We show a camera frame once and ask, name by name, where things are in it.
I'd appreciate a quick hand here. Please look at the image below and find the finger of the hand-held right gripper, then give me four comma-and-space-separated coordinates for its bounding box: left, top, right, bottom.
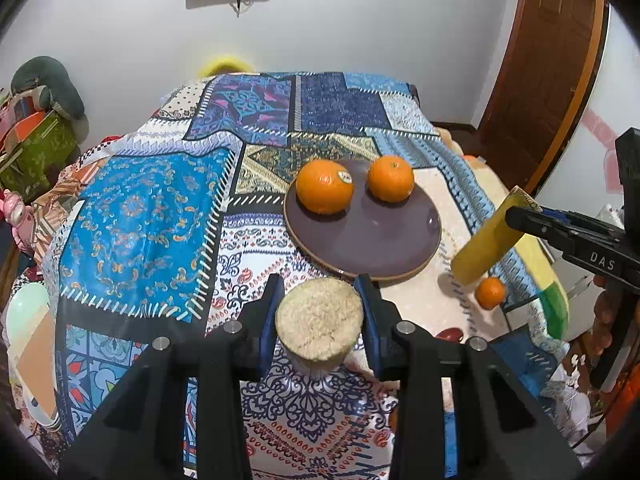
541, 207, 623, 235
504, 206, 593, 253

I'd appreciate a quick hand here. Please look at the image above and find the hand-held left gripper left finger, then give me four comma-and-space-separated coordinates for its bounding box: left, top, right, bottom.
59, 273, 286, 480

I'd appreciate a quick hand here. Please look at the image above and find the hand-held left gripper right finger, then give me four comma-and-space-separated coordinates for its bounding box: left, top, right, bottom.
353, 273, 583, 480

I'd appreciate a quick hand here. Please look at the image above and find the round beige sponge cylinder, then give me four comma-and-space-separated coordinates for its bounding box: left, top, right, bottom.
275, 278, 364, 373

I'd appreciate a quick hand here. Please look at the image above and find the yellow sponge block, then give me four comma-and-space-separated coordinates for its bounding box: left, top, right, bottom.
450, 185, 542, 285

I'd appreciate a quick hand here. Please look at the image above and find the dark purple round plate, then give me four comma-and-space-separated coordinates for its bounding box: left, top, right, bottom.
283, 158, 443, 281

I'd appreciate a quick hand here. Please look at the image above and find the person's right hand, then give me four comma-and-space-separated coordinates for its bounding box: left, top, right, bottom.
591, 274, 617, 361

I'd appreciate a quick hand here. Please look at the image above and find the small orange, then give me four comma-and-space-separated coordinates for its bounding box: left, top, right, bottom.
474, 277, 508, 310

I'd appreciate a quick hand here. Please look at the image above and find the large orange with sticker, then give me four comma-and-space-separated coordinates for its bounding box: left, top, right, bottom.
295, 159, 355, 216

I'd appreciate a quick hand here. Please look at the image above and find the large plain orange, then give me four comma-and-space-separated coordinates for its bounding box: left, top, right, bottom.
367, 155, 415, 204

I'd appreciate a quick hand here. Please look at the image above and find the brown wooden door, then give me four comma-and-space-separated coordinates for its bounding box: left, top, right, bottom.
477, 0, 608, 196

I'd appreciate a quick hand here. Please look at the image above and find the patchwork printed blanket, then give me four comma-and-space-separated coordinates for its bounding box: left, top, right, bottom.
10, 71, 571, 480

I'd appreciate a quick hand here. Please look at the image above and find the pale green balloon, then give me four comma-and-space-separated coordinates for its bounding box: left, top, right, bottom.
5, 282, 53, 348

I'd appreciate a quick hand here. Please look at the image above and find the yellow fluffy cushion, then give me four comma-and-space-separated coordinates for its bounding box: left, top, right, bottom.
197, 55, 256, 80

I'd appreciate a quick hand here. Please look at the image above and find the pink plush toy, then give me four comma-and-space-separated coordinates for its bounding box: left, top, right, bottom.
0, 189, 32, 253

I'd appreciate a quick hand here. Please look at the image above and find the grey-green neck pillow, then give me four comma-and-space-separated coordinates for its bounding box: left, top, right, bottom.
10, 56, 87, 121

